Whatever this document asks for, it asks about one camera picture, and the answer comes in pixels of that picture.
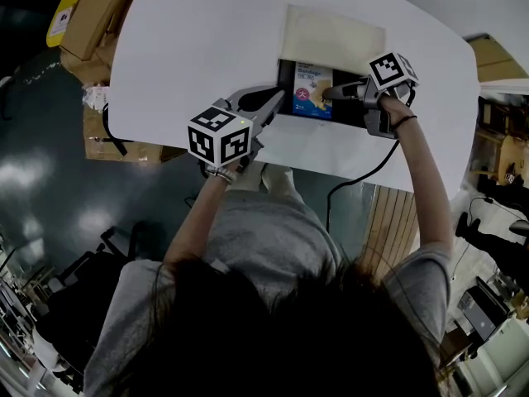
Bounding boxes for person's left forearm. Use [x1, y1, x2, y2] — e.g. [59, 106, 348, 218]
[162, 170, 235, 266]

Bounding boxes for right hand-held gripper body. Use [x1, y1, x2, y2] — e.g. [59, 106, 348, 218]
[362, 51, 420, 140]

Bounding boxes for grey laptop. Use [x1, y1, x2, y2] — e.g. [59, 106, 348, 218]
[455, 276, 512, 349]

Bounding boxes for yellow bag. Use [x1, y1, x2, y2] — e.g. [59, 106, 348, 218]
[45, 0, 84, 49]

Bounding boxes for person's left hand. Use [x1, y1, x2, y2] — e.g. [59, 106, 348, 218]
[225, 159, 250, 177]

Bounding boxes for person's grey t-shirt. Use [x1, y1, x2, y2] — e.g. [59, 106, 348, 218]
[82, 190, 452, 397]

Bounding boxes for flat brown cardboard sheet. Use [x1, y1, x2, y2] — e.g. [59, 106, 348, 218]
[463, 33, 529, 84]

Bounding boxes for black container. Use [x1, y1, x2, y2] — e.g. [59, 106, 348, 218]
[275, 57, 374, 131]

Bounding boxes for person's right forearm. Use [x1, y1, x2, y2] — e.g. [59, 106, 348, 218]
[388, 113, 455, 260]

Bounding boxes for cardboard box with black strap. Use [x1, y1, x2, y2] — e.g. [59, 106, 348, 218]
[83, 103, 188, 165]

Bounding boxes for large cardboard box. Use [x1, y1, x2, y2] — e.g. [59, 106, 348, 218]
[60, 0, 140, 83]

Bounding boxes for small blue white package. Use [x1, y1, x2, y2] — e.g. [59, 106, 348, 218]
[292, 60, 336, 120]

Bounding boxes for person's beige trousers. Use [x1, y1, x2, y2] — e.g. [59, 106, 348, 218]
[225, 161, 301, 202]

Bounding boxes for black office chair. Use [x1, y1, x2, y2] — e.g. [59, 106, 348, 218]
[39, 224, 169, 349]

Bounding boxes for clear plastic packet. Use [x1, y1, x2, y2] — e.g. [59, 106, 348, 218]
[82, 84, 111, 111]

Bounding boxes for wooden chair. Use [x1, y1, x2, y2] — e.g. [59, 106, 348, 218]
[495, 133, 529, 186]

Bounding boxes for black wrist hair tie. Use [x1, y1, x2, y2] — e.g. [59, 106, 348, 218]
[390, 115, 418, 132]

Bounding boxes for person's right hand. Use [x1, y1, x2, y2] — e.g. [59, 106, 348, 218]
[379, 94, 412, 126]

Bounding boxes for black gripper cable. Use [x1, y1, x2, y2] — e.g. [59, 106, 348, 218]
[326, 137, 401, 235]

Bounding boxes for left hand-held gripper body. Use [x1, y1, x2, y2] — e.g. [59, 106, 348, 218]
[186, 95, 266, 170]

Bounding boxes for beaded wrist bracelet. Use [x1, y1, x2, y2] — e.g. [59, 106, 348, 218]
[205, 166, 236, 186]

